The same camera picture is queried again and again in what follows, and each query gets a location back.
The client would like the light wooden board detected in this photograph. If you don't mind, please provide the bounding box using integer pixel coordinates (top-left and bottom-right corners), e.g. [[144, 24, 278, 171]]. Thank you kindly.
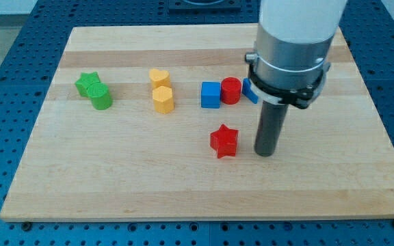
[[0, 24, 394, 222]]

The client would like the yellow hexagon block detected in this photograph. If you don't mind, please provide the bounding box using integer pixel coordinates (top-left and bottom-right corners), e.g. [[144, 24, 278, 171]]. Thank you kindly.
[[152, 86, 174, 114]]

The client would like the green star block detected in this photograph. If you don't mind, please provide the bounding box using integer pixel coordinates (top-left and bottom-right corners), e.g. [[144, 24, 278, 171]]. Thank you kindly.
[[75, 72, 101, 97]]

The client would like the blue crescent block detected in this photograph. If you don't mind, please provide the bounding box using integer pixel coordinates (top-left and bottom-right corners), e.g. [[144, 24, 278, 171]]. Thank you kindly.
[[241, 78, 259, 104]]

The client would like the red cylinder block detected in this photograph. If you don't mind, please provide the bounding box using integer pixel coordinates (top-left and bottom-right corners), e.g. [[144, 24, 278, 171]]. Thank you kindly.
[[221, 77, 241, 105]]

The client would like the red star block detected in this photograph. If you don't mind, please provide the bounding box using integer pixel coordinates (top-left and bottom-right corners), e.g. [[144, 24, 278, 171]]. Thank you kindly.
[[210, 124, 239, 159]]

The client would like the blue cube block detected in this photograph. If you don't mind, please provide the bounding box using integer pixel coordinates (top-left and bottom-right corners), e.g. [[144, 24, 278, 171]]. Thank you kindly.
[[200, 81, 221, 109]]

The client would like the yellow heart block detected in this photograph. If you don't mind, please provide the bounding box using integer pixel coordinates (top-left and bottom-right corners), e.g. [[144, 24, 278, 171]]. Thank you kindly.
[[148, 68, 171, 89]]

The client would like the green cylinder block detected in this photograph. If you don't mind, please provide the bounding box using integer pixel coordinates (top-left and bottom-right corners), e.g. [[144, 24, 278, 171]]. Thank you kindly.
[[87, 83, 113, 110]]

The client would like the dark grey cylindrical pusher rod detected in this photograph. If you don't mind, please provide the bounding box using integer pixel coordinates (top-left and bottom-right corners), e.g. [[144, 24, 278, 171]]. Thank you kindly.
[[254, 101, 288, 157]]

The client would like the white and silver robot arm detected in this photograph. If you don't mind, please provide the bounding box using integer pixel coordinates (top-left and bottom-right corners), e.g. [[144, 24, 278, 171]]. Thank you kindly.
[[245, 0, 347, 109]]

